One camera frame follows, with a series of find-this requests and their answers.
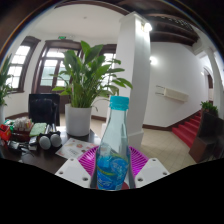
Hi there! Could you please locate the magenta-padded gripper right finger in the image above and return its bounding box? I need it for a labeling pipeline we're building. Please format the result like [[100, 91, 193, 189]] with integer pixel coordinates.
[[128, 145, 171, 189]]

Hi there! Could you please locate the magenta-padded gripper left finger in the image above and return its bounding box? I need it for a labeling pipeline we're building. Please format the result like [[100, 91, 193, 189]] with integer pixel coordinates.
[[54, 145, 100, 189]]

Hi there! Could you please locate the clear bottle with blue label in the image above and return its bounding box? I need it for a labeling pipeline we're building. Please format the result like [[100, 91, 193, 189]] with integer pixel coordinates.
[[90, 95, 133, 192]]

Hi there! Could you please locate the printed paper leaflet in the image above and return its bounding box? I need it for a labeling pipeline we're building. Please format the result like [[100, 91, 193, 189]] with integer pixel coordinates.
[[54, 137, 99, 160]]

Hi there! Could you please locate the flat round red coaster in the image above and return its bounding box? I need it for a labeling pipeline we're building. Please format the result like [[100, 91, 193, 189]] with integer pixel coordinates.
[[121, 179, 132, 190]]

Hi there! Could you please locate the red carpeted staircase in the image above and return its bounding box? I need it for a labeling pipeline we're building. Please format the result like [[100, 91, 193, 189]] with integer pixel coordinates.
[[171, 113, 204, 148]]

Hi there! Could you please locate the black office chair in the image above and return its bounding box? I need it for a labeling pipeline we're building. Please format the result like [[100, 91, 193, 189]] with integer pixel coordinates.
[[28, 93, 62, 127]]

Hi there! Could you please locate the dark wooden cabinet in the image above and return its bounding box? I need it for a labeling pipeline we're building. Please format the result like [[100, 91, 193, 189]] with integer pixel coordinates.
[[189, 111, 224, 164]]

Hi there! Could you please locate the brown box of white packets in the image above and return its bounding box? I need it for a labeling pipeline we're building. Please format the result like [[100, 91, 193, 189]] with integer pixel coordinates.
[[10, 117, 34, 143]]

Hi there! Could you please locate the flat black device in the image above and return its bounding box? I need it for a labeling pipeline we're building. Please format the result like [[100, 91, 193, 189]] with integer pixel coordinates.
[[6, 139, 22, 151]]

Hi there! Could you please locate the red box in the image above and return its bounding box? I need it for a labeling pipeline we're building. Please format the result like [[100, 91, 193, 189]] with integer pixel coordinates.
[[0, 123, 13, 142]]

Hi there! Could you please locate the small green plant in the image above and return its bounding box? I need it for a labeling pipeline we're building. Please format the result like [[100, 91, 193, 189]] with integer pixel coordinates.
[[200, 100, 219, 117]]

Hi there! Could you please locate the dark wooden glazed double door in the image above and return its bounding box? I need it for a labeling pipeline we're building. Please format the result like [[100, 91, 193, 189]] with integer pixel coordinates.
[[31, 39, 81, 101]]

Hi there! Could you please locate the dark-framed window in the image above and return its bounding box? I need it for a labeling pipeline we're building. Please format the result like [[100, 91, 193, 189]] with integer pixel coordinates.
[[99, 44, 118, 88], [6, 35, 42, 93]]

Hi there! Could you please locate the white wall heater unit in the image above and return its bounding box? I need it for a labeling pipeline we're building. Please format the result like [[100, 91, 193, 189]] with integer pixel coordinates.
[[155, 84, 189, 103]]

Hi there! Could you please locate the glowing wall lamp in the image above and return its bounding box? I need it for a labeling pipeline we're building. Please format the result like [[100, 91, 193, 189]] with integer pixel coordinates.
[[149, 55, 159, 66]]

